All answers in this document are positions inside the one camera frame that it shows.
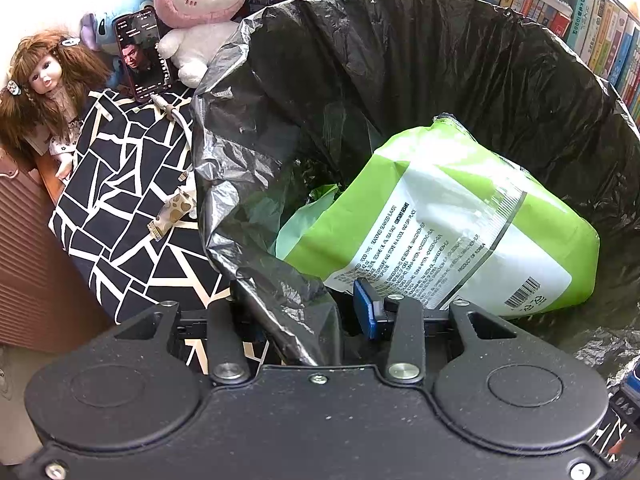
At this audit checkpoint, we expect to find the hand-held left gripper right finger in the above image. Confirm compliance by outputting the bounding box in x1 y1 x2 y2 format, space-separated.
352 280 518 387

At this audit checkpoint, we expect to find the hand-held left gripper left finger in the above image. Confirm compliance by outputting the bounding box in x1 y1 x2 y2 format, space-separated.
114 300 253 387

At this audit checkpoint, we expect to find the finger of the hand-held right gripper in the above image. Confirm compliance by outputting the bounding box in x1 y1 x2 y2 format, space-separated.
619 358 640 393

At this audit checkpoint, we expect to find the green snack bag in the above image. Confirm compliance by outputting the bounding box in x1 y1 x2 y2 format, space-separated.
275 114 601 318

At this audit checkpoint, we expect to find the black trash bin with bag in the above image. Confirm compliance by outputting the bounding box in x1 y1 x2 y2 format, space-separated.
190 0 640 401

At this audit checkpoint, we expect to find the beige spotted snack wrapper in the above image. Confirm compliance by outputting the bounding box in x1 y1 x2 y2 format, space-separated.
147 187 196 243

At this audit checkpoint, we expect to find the black white patterned cloth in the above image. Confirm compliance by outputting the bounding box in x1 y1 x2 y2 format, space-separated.
49 87 640 468

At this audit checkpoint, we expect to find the brown ribbed suitcase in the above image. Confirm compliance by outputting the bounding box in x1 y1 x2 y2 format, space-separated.
0 160 116 356

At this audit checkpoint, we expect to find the smartphone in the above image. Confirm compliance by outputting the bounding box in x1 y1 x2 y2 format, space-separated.
114 5 176 103

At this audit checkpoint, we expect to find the brown-haired doll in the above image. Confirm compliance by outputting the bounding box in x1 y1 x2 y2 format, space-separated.
0 30 113 183

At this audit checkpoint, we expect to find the blue plush with purple ears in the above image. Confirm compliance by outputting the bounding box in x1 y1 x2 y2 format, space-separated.
80 0 161 86

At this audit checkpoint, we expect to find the white charging cable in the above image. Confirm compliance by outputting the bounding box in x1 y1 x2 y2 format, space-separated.
150 91 201 186

